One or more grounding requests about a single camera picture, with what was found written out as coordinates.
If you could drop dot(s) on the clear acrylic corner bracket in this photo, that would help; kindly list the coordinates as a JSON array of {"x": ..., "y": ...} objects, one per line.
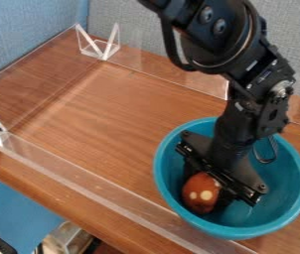
[{"x": 94, "y": 47}]

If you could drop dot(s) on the clear acrylic back barrier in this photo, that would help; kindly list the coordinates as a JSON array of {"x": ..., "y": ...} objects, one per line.
[{"x": 209, "y": 84}]

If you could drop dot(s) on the clear acrylic barrier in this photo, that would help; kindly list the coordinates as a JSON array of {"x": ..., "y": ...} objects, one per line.
[
  {"x": 133, "y": 223},
  {"x": 209, "y": 84}
]

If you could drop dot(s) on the clear acrylic front barrier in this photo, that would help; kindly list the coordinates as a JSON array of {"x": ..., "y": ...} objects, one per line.
[{"x": 133, "y": 223}]

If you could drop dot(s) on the blue plastic bowl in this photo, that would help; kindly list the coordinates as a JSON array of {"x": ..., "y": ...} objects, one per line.
[{"x": 239, "y": 221}]

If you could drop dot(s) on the grey box under table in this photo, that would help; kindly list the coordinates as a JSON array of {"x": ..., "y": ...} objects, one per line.
[{"x": 66, "y": 240}]

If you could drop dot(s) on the brown toy mushroom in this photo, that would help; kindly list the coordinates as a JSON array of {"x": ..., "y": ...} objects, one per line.
[{"x": 200, "y": 193}]

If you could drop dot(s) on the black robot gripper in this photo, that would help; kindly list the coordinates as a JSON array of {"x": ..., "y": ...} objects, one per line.
[{"x": 224, "y": 159}]

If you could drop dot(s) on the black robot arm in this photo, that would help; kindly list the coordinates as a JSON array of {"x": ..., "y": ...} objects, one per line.
[{"x": 217, "y": 37}]

